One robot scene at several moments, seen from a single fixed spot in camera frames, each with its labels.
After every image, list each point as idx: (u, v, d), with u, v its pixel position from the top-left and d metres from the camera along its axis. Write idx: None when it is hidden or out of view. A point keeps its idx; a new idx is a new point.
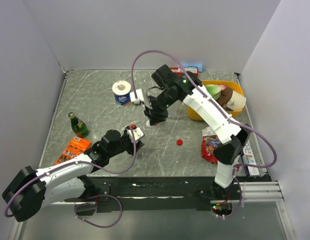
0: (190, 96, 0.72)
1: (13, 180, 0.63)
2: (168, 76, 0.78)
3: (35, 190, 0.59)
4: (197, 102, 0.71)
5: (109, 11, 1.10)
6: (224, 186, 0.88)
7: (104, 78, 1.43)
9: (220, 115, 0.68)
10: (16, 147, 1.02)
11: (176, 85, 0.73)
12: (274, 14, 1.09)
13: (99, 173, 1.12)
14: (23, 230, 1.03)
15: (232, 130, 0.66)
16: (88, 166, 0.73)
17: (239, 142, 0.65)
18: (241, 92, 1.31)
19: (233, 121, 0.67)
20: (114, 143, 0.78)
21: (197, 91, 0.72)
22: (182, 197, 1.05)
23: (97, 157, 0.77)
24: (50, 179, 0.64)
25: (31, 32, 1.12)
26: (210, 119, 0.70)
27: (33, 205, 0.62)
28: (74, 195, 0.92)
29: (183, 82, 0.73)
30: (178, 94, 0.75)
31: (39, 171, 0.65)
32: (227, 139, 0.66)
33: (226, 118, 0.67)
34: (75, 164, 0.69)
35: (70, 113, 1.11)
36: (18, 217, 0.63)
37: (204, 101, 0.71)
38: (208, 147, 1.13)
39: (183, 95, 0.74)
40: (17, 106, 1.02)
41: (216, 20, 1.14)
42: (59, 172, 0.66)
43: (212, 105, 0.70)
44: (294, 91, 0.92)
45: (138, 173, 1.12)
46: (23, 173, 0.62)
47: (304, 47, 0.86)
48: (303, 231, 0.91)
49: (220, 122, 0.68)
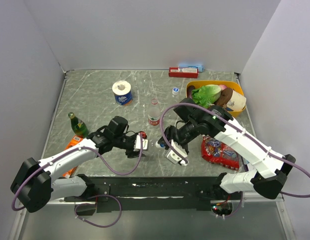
0: (224, 133, 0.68)
1: (18, 173, 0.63)
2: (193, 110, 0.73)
3: (40, 180, 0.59)
4: (231, 138, 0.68)
5: (110, 12, 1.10)
6: (229, 191, 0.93)
7: (104, 78, 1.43)
9: (260, 150, 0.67)
10: (16, 147, 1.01)
11: (206, 123, 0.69)
12: (274, 14, 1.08)
13: (99, 174, 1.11)
14: (23, 231, 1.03)
15: (275, 164, 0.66)
16: (92, 151, 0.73)
17: (284, 176, 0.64)
18: (241, 92, 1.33)
19: (274, 154, 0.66)
20: (122, 127, 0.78)
21: (230, 127, 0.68)
22: (182, 197, 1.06)
23: (101, 140, 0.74)
24: (54, 169, 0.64)
25: (31, 32, 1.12)
26: (249, 155, 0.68)
27: (42, 195, 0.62)
28: (76, 193, 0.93)
29: (213, 118, 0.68)
30: (209, 130, 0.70)
31: (41, 161, 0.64)
32: (272, 174, 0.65)
33: (267, 153, 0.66)
34: (78, 150, 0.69)
35: (70, 113, 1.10)
36: (30, 209, 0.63)
37: (239, 136, 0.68)
38: (208, 147, 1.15)
39: (214, 131, 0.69)
40: (17, 106, 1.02)
41: (216, 21, 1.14)
42: (62, 160, 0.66)
43: (248, 140, 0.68)
44: (294, 90, 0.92)
45: (138, 173, 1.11)
46: (26, 165, 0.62)
47: (305, 47, 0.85)
48: (304, 232, 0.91)
49: (261, 157, 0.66)
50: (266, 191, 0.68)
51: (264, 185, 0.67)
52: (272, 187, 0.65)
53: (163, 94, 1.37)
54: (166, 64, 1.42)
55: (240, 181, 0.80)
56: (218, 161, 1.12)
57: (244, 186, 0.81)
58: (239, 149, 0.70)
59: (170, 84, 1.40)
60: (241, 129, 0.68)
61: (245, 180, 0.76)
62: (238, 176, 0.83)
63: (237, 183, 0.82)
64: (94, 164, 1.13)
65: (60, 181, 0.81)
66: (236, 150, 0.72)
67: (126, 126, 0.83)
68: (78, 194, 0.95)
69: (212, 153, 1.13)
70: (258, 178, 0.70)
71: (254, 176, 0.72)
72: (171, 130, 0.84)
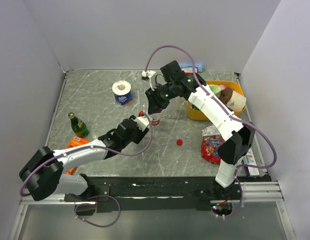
0: (194, 94, 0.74)
1: (31, 160, 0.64)
2: (176, 72, 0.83)
3: (53, 169, 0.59)
4: (199, 100, 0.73)
5: (110, 12, 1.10)
6: (224, 186, 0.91)
7: (104, 78, 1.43)
9: (222, 112, 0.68)
10: (16, 146, 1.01)
11: (182, 85, 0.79)
12: (274, 14, 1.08)
13: (99, 174, 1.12)
14: (23, 231, 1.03)
15: (234, 126, 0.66)
16: (102, 152, 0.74)
17: (240, 139, 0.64)
18: (241, 92, 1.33)
19: (235, 118, 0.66)
20: (130, 131, 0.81)
21: (201, 90, 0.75)
22: (182, 197, 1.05)
23: (111, 143, 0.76)
24: (66, 160, 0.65)
25: (31, 32, 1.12)
26: (213, 117, 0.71)
27: (50, 185, 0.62)
28: (79, 190, 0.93)
29: (188, 81, 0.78)
30: (182, 92, 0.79)
31: (55, 151, 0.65)
32: (228, 134, 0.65)
33: (228, 115, 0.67)
34: (90, 148, 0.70)
35: (70, 113, 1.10)
36: (35, 197, 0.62)
37: (207, 98, 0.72)
38: (208, 147, 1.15)
39: (187, 94, 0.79)
40: (17, 106, 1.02)
41: (216, 21, 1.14)
42: (75, 154, 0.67)
43: (213, 102, 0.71)
44: (293, 90, 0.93)
45: (138, 174, 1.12)
46: (41, 152, 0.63)
47: (305, 46, 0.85)
48: (303, 232, 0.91)
49: (222, 119, 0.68)
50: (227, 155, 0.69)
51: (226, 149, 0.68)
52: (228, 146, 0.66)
53: None
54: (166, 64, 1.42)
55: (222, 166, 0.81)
56: (218, 161, 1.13)
57: (226, 169, 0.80)
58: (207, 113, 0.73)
59: None
60: (210, 93, 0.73)
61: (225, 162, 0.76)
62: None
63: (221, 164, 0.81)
64: (95, 164, 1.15)
65: (66, 177, 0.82)
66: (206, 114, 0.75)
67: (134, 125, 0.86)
68: (79, 192, 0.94)
69: (212, 152, 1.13)
70: None
71: None
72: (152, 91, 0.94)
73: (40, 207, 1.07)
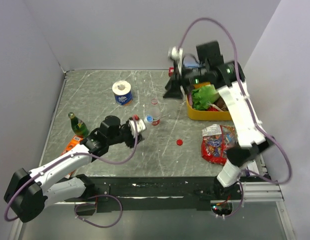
0: (228, 88, 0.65)
1: (10, 183, 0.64)
2: (214, 55, 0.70)
3: (31, 191, 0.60)
4: (230, 97, 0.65)
5: (110, 12, 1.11)
6: (224, 185, 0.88)
7: (104, 78, 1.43)
9: (249, 119, 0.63)
10: (16, 147, 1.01)
11: (217, 71, 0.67)
12: (274, 14, 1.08)
13: (99, 174, 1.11)
14: (23, 231, 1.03)
15: (254, 138, 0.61)
16: (85, 158, 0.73)
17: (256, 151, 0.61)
18: None
19: (260, 128, 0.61)
20: (114, 128, 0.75)
21: (237, 86, 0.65)
22: (182, 197, 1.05)
23: (95, 145, 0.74)
24: (45, 178, 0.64)
25: (31, 32, 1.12)
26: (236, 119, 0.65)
27: (35, 204, 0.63)
28: (75, 195, 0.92)
29: (227, 70, 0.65)
30: (216, 81, 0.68)
31: (32, 172, 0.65)
32: (246, 143, 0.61)
33: (254, 124, 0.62)
34: (70, 157, 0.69)
35: (70, 113, 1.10)
36: (23, 218, 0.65)
37: (240, 99, 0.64)
38: (208, 147, 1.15)
39: (219, 84, 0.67)
40: (17, 106, 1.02)
41: (217, 21, 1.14)
42: (54, 169, 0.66)
43: (244, 105, 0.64)
44: (293, 90, 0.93)
45: (138, 173, 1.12)
46: (17, 176, 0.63)
47: (305, 47, 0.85)
48: (304, 232, 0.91)
49: (246, 125, 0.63)
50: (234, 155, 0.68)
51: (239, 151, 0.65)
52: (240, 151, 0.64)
53: (163, 94, 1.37)
54: (166, 64, 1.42)
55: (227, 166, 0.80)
56: (218, 161, 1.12)
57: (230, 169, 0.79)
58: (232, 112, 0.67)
59: None
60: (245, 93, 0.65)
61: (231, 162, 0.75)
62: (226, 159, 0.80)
63: (229, 165, 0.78)
64: (94, 164, 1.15)
65: (57, 187, 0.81)
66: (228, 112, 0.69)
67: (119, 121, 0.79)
68: (77, 194, 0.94)
69: (212, 153, 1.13)
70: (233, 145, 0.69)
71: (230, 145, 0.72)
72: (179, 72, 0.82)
73: None
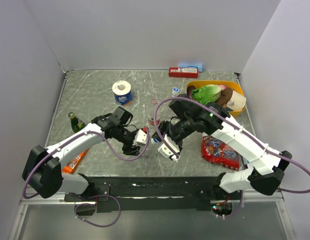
0: (221, 130, 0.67)
1: (27, 161, 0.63)
2: (190, 107, 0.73)
3: (50, 166, 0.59)
4: (229, 136, 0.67)
5: (110, 13, 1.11)
6: (229, 191, 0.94)
7: (104, 78, 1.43)
9: (258, 147, 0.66)
10: (15, 147, 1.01)
11: (203, 120, 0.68)
12: (274, 14, 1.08)
13: (99, 174, 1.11)
14: (23, 231, 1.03)
15: (272, 162, 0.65)
16: (97, 136, 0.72)
17: (281, 173, 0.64)
18: (241, 92, 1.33)
19: (271, 151, 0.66)
20: (125, 117, 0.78)
21: (227, 124, 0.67)
22: (182, 197, 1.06)
23: (106, 124, 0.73)
24: (62, 154, 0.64)
25: (31, 32, 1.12)
26: (246, 152, 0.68)
27: (54, 181, 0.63)
28: (80, 189, 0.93)
29: (210, 116, 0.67)
30: (206, 129, 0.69)
31: (49, 148, 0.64)
32: (269, 171, 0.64)
33: (264, 149, 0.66)
34: (84, 135, 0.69)
35: (70, 113, 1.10)
36: (43, 195, 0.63)
37: (237, 134, 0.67)
38: (208, 147, 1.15)
39: (211, 129, 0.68)
40: (17, 106, 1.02)
41: (217, 21, 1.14)
42: (69, 145, 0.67)
43: (245, 136, 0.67)
44: (294, 90, 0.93)
45: (138, 173, 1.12)
46: (34, 152, 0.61)
47: (305, 47, 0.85)
48: (304, 232, 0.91)
49: (259, 154, 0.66)
50: (262, 188, 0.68)
51: (261, 182, 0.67)
52: (268, 182, 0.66)
53: (163, 94, 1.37)
54: (166, 64, 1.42)
55: (237, 178, 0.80)
56: (218, 161, 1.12)
57: (240, 184, 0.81)
58: (236, 146, 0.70)
59: (170, 84, 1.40)
60: (238, 126, 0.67)
61: (242, 178, 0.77)
62: (236, 175, 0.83)
63: (221, 182, 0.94)
64: (95, 164, 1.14)
65: (68, 175, 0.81)
66: (233, 147, 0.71)
67: (130, 117, 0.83)
68: (80, 191, 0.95)
69: (212, 153, 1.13)
70: (255, 175, 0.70)
71: (250, 174, 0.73)
72: (166, 124, 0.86)
73: (40, 207, 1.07)
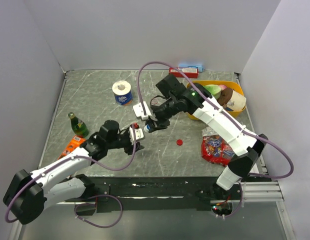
0: (201, 109, 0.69)
1: (10, 185, 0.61)
2: (175, 86, 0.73)
3: (32, 193, 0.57)
4: (208, 115, 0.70)
5: (110, 12, 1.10)
6: (226, 188, 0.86)
7: (104, 78, 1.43)
9: (234, 127, 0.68)
10: (15, 147, 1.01)
11: (186, 99, 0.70)
12: (274, 13, 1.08)
13: (99, 174, 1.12)
14: (23, 231, 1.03)
15: (248, 142, 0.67)
16: (85, 160, 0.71)
17: (255, 154, 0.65)
18: (241, 92, 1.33)
19: (248, 133, 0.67)
20: (114, 132, 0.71)
21: (208, 104, 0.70)
22: (182, 197, 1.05)
23: (94, 148, 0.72)
24: (46, 180, 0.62)
25: (31, 32, 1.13)
26: (224, 132, 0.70)
27: (35, 207, 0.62)
28: (74, 195, 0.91)
29: (192, 95, 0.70)
30: (187, 108, 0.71)
31: (34, 173, 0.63)
32: (244, 151, 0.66)
33: (241, 130, 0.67)
34: (71, 160, 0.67)
35: (70, 113, 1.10)
36: (24, 220, 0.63)
37: (216, 113, 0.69)
38: (208, 147, 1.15)
39: (192, 107, 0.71)
40: (17, 106, 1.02)
41: (217, 21, 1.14)
42: (55, 171, 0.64)
43: (223, 116, 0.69)
44: (294, 90, 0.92)
45: (138, 174, 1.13)
46: (18, 177, 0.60)
47: (305, 47, 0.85)
48: (304, 232, 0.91)
49: (235, 134, 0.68)
50: (238, 169, 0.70)
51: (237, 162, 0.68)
52: (243, 163, 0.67)
53: None
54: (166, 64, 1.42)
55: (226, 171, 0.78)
56: (218, 161, 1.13)
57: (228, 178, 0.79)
58: (215, 127, 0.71)
59: None
60: (218, 107, 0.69)
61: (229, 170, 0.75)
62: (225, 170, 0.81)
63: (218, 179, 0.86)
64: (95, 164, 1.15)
65: (57, 187, 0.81)
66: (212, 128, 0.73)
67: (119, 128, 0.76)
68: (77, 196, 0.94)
69: (212, 153, 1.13)
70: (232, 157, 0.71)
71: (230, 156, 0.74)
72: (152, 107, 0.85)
73: None
